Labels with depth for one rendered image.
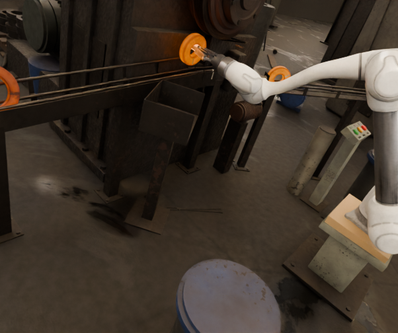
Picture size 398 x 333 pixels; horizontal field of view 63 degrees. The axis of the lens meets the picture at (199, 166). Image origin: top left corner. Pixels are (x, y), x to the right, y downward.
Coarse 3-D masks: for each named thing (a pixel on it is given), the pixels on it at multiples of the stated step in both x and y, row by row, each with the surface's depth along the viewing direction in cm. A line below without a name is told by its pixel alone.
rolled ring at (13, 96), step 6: (0, 66) 110; (0, 72) 110; (6, 72) 111; (0, 78) 112; (6, 78) 111; (12, 78) 112; (6, 84) 113; (12, 84) 113; (12, 90) 113; (18, 90) 115; (12, 96) 114; (18, 96) 115; (6, 102) 113; (12, 102) 114; (18, 102) 115
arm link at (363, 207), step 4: (372, 188) 147; (368, 192) 150; (372, 192) 145; (368, 196) 147; (372, 196) 143; (364, 200) 150; (368, 200) 145; (360, 204) 153; (364, 204) 149; (360, 208) 151; (364, 208) 148; (364, 212) 148; (364, 216) 148
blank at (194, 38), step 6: (192, 36) 152; (198, 36) 154; (186, 42) 152; (192, 42) 154; (198, 42) 157; (204, 42) 159; (180, 48) 154; (186, 48) 153; (180, 54) 156; (186, 54) 156; (192, 54) 162; (186, 60) 158; (192, 60) 161; (198, 60) 164
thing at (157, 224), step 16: (160, 96) 148; (176, 96) 147; (192, 96) 146; (144, 112) 125; (160, 112) 124; (176, 112) 123; (192, 112) 150; (144, 128) 129; (160, 128) 128; (176, 128) 126; (192, 128) 140; (160, 144) 146; (160, 160) 150; (160, 176) 155; (160, 192) 166; (144, 208) 168; (160, 208) 181; (128, 224) 166; (144, 224) 168; (160, 224) 171
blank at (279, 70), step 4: (272, 68) 202; (276, 68) 200; (280, 68) 200; (284, 68) 200; (268, 72) 203; (272, 72) 200; (276, 72) 201; (280, 72) 201; (284, 72) 202; (288, 72) 202; (272, 76) 202; (284, 76) 203; (288, 76) 204; (272, 80) 204
